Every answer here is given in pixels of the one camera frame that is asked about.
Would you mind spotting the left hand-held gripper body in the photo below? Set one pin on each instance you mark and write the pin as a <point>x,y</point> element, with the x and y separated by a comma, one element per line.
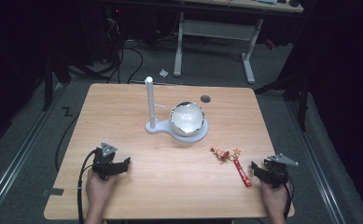
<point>103,163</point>

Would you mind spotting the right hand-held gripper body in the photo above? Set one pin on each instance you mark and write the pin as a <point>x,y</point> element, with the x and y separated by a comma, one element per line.
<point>278,174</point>

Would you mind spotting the person's right hand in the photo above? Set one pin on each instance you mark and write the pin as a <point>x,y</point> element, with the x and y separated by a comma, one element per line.
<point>275,200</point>

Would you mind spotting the person's left hand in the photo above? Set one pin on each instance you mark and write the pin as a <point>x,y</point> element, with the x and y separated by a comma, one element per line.
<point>97,189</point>

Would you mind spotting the white stand with round base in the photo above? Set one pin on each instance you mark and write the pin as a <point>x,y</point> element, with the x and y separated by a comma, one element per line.
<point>157,126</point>

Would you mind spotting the black tape strip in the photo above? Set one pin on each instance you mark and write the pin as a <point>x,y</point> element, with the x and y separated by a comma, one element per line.
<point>54,192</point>

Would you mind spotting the black metal stand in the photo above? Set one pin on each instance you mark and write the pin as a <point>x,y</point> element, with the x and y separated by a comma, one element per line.
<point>297,93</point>
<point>48,81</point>

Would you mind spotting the dark round table grommet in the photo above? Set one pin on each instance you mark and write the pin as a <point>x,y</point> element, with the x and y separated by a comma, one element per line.
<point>205,99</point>

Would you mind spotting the white paper scrap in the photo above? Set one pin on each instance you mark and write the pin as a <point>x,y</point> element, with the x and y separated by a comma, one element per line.
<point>163,73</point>

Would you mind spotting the small red object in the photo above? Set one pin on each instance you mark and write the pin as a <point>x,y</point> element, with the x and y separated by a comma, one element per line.
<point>269,44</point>

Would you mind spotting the metal floor rail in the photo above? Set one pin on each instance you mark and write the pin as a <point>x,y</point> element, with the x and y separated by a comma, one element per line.
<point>20,146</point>
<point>319,168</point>

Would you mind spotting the white metal table frame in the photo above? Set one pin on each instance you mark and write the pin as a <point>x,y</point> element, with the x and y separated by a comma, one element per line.
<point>216,29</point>

